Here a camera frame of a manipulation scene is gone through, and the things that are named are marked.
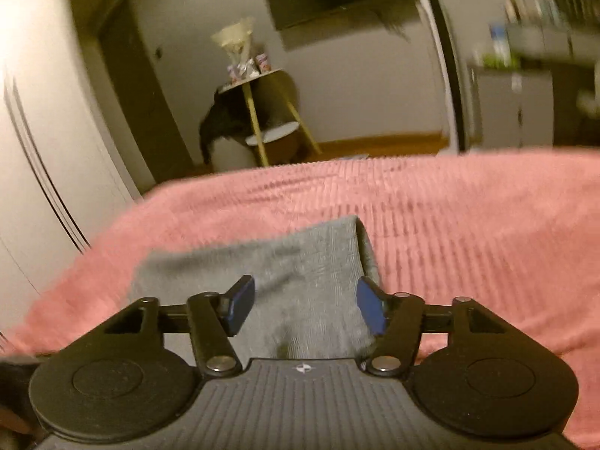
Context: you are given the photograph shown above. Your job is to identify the white wardrobe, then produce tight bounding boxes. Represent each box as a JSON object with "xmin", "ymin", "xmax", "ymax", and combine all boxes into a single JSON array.
[{"xmin": 0, "ymin": 0, "xmax": 144, "ymax": 312}]

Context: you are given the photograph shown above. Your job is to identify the wrapped flower bouquet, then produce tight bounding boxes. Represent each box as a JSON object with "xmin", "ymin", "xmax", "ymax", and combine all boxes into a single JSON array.
[{"xmin": 211, "ymin": 16, "xmax": 273, "ymax": 80}]

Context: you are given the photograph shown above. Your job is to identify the grey shelf unit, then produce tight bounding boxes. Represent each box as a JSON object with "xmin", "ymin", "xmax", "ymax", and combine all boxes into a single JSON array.
[{"xmin": 469, "ymin": 23, "xmax": 600, "ymax": 151}]

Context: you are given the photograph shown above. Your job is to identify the pink ribbed blanket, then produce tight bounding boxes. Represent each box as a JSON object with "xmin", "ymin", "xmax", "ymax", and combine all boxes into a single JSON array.
[{"xmin": 0, "ymin": 147, "xmax": 600, "ymax": 450}]

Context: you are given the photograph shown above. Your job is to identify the blue white bottle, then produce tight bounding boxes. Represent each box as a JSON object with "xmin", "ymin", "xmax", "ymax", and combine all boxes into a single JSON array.
[{"xmin": 487, "ymin": 23, "xmax": 513, "ymax": 67}]

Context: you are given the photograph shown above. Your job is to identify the dark door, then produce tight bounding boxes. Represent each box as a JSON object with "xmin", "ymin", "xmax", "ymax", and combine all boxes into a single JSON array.
[{"xmin": 98, "ymin": 0, "xmax": 195, "ymax": 183}]

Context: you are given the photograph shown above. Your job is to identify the wall-mounted television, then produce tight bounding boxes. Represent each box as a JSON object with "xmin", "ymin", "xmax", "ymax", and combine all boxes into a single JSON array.
[{"xmin": 255, "ymin": 0, "xmax": 418, "ymax": 50}]

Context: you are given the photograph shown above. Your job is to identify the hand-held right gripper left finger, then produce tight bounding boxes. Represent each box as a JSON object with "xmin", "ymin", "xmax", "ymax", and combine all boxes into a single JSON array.
[{"xmin": 103, "ymin": 274, "xmax": 256, "ymax": 378}]

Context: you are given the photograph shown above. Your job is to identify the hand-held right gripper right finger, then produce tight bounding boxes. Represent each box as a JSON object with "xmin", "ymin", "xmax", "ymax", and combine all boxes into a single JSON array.
[{"xmin": 355, "ymin": 276, "xmax": 488, "ymax": 378}]

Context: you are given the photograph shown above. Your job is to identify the black cloth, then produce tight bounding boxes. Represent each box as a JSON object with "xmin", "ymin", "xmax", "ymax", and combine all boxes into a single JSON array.
[{"xmin": 198, "ymin": 89, "xmax": 254, "ymax": 160}]

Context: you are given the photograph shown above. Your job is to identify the white refrigerator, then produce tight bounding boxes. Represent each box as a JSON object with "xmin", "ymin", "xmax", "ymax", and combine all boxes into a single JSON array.
[{"xmin": 412, "ymin": 0, "xmax": 470, "ymax": 153}]

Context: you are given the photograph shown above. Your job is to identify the round side table yellow legs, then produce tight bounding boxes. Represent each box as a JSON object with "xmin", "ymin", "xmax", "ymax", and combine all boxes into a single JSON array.
[{"xmin": 218, "ymin": 68, "xmax": 324, "ymax": 167}]

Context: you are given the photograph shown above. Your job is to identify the grey pants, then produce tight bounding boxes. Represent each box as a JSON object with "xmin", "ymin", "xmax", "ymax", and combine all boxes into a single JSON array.
[{"xmin": 127, "ymin": 214, "xmax": 387, "ymax": 362}]

